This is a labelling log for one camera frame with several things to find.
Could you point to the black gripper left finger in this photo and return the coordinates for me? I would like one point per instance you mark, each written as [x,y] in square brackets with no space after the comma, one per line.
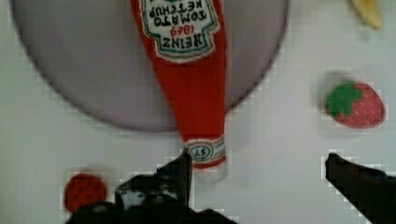
[173,179]

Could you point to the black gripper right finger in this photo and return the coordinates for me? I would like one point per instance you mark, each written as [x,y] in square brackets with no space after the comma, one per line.
[371,191]

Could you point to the red plush ketchup bottle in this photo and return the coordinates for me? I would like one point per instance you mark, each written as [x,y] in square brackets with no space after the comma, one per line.
[186,43]

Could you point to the grey oval plate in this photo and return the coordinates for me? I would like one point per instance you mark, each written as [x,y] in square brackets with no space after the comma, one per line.
[90,53]

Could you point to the small red plush berry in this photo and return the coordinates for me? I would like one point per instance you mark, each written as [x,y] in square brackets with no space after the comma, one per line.
[82,189]

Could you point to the pink plush strawberry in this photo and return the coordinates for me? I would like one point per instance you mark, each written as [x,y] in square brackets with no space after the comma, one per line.
[355,105]

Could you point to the yellow plush banana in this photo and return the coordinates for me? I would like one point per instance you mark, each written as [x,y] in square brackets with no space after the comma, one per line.
[370,12]

